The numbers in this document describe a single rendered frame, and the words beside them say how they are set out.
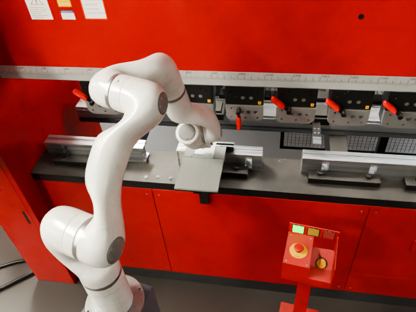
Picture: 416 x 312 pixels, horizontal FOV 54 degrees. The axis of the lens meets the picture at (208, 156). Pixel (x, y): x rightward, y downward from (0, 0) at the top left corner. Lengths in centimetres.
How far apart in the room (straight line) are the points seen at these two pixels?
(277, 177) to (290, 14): 75
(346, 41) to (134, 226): 138
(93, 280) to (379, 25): 116
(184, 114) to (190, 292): 143
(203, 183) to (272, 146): 169
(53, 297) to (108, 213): 173
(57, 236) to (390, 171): 137
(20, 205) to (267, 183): 119
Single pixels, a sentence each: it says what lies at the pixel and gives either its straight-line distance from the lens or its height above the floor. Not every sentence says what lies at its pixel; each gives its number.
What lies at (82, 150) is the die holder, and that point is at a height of 93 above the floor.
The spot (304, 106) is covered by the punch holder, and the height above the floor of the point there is 126.
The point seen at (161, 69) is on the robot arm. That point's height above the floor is 163.
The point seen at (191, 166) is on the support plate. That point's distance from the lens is 175.
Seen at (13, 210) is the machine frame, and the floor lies 70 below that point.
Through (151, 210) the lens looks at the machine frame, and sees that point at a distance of 205.
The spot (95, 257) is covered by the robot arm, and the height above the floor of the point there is 139.
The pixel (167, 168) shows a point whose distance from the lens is 193.
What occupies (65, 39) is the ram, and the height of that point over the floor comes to 152.
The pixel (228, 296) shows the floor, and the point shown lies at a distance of 251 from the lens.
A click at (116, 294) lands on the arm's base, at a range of 129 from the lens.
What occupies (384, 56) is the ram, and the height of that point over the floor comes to 148.
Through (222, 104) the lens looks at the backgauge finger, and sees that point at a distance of 202.
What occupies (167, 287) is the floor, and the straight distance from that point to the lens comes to 257.
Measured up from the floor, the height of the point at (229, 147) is 99.
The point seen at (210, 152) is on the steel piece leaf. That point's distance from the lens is 180.
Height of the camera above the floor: 223
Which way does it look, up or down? 44 degrees down
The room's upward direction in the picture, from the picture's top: 6 degrees counter-clockwise
